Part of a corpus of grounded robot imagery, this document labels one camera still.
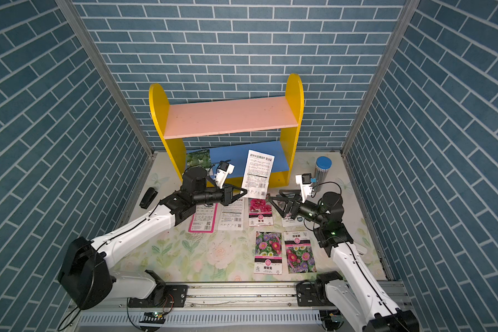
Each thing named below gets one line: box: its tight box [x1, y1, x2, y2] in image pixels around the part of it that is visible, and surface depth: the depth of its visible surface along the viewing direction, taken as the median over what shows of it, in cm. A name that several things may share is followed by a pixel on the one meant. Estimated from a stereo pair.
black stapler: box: [139, 186, 159, 210], surface depth 100 cm
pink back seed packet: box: [188, 202, 218, 234], surface depth 93 cm
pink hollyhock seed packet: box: [248, 197, 274, 227], surface depth 96 cm
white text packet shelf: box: [242, 149, 276, 200], surface depth 77 cm
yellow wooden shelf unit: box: [148, 74, 305, 188], surface depth 79 cm
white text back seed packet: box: [217, 197, 245, 231], surface depth 95 cm
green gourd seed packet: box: [186, 149, 213, 169], surface depth 100 cm
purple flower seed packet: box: [281, 213, 305, 228], surface depth 95 cm
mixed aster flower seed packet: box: [283, 230, 317, 274], surface depth 86 cm
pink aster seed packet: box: [253, 231, 283, 275], surface depth 86 cm
